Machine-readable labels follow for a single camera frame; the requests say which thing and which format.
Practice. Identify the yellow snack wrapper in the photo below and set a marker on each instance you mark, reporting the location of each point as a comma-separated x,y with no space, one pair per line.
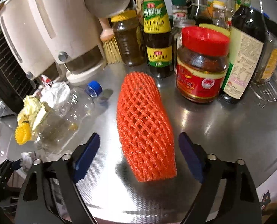
34,111

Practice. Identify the dark soy sauce bottle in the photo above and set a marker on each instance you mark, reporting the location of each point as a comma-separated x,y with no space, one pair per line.
247,38

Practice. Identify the left white grain dispenser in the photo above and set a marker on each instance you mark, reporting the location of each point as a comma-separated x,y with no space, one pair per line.
25,41

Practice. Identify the yellow lid oil jar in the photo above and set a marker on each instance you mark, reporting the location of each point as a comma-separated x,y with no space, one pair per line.
129,37

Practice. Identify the small straw brush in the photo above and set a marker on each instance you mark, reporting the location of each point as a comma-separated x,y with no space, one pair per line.
110,46

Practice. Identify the black toaster oven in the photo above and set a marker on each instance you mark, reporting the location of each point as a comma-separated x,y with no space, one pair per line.
14,84

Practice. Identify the green yellow label sauce bottle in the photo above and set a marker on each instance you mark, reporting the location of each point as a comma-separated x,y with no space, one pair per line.
157,31

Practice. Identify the yellow foam fruit net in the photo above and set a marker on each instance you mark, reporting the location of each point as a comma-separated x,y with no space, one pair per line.
23,133

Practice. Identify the white tissue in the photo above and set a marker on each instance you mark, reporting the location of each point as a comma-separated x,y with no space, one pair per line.
55,94

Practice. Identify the red white small wrapper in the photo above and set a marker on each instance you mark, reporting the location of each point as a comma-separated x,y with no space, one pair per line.
45,81

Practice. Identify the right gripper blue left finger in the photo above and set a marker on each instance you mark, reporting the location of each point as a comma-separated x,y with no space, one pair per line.
83,157

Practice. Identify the red lid chili sauce jar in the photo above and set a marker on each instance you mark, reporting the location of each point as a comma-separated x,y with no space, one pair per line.
201,63

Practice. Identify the orange foam fruit net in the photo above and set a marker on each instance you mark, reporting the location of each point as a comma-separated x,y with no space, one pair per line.
144,129

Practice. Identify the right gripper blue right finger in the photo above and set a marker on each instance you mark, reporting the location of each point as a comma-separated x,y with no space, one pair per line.
192,154

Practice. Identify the small glass spice shaker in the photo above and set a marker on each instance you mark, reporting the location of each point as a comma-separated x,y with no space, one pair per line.
179,10

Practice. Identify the clear plastic water bottle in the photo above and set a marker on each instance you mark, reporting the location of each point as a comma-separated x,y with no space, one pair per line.
63,121

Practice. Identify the black lid spice jar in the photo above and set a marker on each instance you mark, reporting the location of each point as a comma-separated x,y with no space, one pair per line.
268,63

